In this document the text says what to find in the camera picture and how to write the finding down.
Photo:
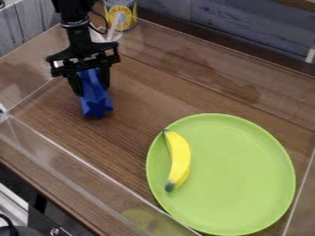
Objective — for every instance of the clear acrylic barrier walls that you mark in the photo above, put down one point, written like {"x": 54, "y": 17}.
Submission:
{"x": 86, "y": 163}

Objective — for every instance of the yellow labelled tin can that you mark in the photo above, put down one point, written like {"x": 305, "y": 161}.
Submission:
{"x": 122, "y": 12}

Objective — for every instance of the yellow toy banana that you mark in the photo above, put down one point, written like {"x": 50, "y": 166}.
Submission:
{"x": 180, "y": 152}

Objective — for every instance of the black equipment with knob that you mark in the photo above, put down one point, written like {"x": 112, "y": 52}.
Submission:
{"x": 53, "y": 223}

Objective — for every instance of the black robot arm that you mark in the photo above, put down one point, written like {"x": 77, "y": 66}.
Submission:
{"x": 75, "y": 21}

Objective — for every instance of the green round plate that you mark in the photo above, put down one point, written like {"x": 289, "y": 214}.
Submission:
{"x": 241, "y": 185}

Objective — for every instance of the blue star-shaped block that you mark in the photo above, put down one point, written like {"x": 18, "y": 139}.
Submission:
{"x": 96, "y": 100}

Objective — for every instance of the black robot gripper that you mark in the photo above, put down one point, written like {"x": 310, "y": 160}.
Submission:
{"x": 97, "y": 54}

